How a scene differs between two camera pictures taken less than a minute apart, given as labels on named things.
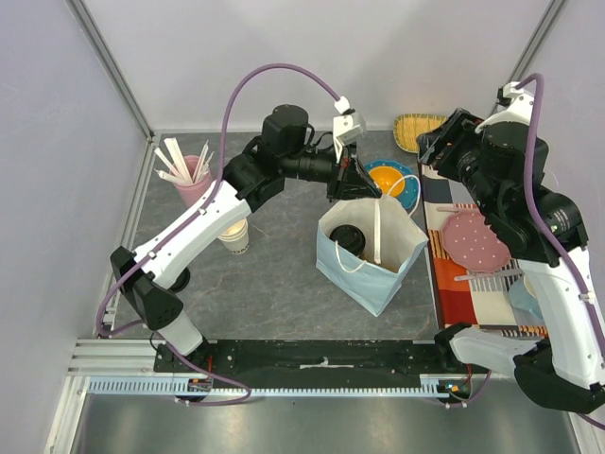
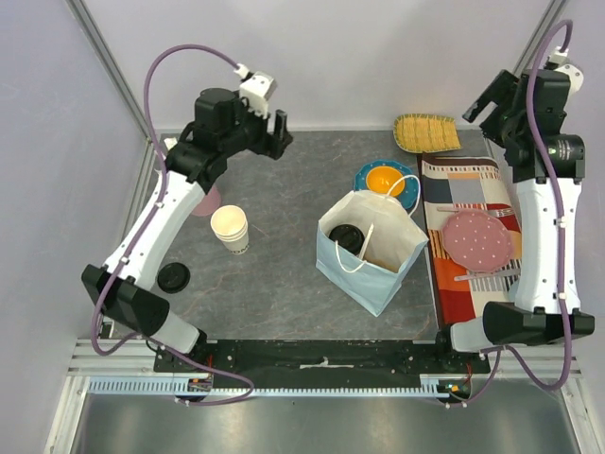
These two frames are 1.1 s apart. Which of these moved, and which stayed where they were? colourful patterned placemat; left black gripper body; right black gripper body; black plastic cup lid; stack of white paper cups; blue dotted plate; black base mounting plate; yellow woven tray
Moved: left black gripper body; right black gripper body
Stayed: blue dotted plate; colourful patterned placemat; stack of white paper cups; black base mounting plate; yellow woven tray; black plastic cup lid
